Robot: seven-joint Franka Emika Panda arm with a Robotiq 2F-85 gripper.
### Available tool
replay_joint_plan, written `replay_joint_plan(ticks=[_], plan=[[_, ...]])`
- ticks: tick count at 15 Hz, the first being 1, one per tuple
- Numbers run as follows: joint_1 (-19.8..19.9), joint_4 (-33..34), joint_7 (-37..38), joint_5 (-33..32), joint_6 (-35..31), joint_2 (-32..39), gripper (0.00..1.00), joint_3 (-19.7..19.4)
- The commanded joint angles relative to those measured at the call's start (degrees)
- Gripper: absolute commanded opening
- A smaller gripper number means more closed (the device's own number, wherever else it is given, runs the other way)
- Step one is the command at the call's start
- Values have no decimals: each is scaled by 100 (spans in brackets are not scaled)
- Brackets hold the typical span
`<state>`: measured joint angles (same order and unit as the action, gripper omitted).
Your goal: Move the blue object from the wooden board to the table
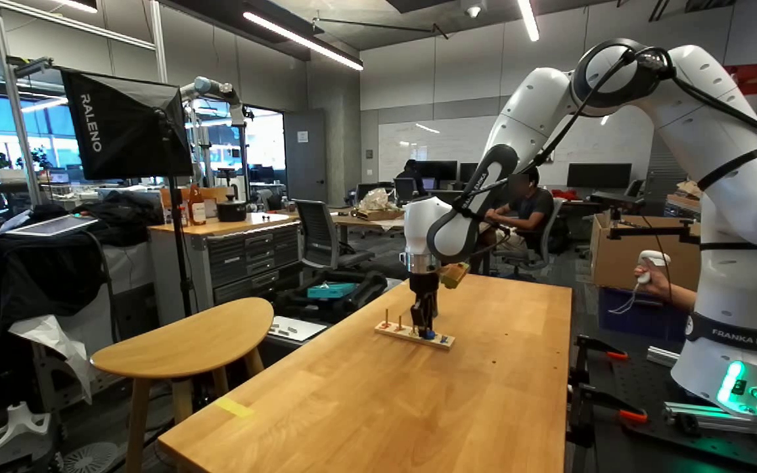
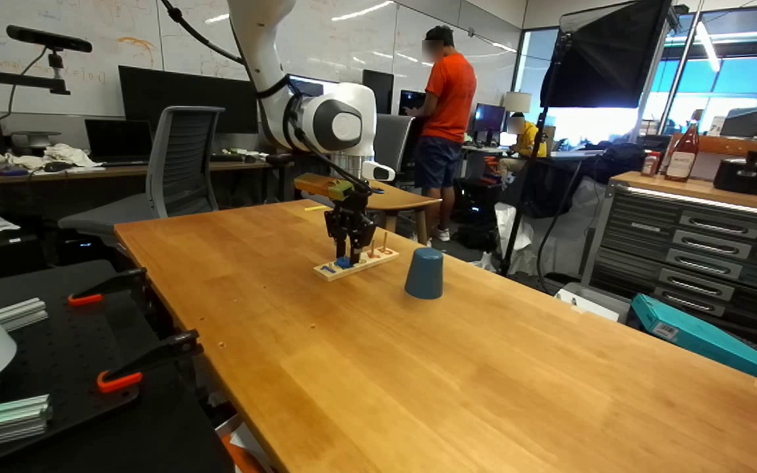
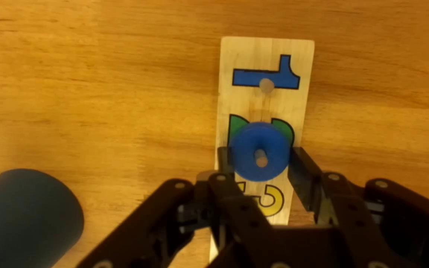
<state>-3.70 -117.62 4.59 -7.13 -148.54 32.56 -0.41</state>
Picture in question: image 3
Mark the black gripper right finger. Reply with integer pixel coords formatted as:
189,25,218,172
288,146,429,268

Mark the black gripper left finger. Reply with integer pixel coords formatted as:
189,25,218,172
76,146,276,268

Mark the blue ring-shaped object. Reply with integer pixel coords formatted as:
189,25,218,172
228,122,292,183

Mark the wooden puzzle board with shapes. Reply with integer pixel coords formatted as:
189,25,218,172
207,36,316,262

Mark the dark blue cylinder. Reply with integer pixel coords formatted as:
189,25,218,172
0,168,85,268

